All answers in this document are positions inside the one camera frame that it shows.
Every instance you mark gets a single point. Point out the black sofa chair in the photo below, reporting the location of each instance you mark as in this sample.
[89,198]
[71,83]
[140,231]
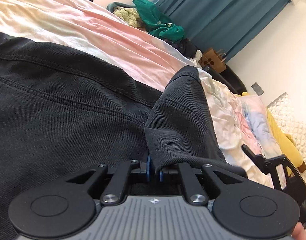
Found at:
[228,78]

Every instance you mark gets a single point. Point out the green sweatshirt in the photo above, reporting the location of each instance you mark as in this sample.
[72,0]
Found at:
[157,23]

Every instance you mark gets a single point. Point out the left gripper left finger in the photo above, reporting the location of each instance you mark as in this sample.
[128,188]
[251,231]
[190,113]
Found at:
[110,186]

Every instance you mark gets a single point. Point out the black clothing pile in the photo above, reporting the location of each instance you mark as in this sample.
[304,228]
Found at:
[185,47]

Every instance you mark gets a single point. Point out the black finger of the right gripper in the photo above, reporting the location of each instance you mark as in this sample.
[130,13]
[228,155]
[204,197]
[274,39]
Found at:
[285,177]

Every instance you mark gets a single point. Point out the teal curtain right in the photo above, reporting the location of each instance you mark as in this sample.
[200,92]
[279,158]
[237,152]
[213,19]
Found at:
[221,24]

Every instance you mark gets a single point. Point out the white quilted headboard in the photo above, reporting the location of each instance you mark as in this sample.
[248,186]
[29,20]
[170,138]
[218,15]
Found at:
[287,121]

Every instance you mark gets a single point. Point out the pastel tie-dye bed sheet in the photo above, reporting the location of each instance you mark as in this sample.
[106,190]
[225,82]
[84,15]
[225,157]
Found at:
[88,27]

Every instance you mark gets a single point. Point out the grey wall switch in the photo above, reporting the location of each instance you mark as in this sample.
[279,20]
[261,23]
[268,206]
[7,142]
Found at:
[258,90]

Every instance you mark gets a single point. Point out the yellow plush pillow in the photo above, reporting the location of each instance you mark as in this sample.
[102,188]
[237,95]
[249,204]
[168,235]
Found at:
[286,143]

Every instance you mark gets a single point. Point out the brown paper bag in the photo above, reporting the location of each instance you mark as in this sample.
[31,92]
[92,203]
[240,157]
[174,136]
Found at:
[214,59]

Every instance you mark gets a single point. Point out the cream knitted garment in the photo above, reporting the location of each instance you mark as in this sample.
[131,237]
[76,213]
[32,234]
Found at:
[129,16]

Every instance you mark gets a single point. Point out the pastel pillow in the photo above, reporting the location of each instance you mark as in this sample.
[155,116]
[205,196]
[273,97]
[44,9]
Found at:
[256,117]

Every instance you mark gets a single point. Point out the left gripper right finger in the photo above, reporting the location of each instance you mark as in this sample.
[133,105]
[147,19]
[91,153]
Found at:
[197,186]

